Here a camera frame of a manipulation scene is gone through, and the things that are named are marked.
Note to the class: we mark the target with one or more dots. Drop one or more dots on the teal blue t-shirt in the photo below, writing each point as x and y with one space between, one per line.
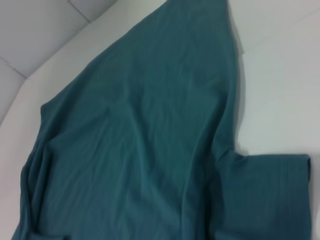
140 137

